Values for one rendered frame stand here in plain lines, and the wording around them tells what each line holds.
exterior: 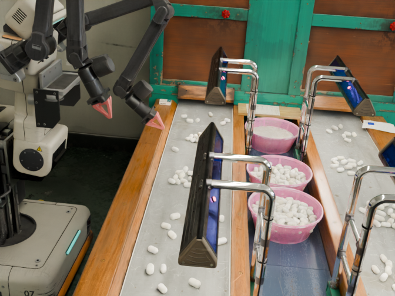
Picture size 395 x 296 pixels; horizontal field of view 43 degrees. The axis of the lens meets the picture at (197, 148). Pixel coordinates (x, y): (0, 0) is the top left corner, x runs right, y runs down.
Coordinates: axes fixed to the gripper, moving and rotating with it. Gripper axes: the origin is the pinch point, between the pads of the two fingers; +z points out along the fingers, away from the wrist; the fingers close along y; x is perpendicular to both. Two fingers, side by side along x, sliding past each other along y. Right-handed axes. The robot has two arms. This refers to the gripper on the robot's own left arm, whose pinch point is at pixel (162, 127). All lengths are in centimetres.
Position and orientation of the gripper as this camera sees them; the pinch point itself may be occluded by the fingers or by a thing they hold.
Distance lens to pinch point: 224.6
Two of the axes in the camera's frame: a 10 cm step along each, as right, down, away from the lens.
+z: 7.2, 6.5, 2.4
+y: 0.7, -4.1, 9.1
